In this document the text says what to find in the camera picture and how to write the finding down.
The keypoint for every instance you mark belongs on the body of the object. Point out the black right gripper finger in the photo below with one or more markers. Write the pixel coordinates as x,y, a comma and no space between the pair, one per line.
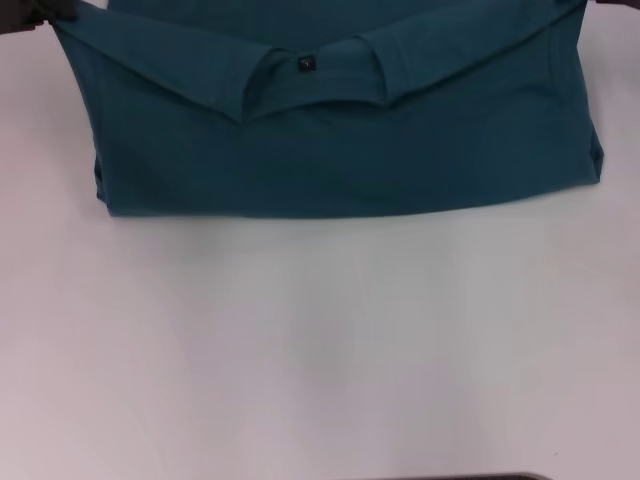
620,1

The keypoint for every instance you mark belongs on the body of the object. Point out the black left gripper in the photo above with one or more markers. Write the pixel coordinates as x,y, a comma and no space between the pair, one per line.
20,15

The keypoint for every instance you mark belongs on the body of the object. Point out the teal t-shirt with pink print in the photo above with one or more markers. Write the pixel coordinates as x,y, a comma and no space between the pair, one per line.
325,160

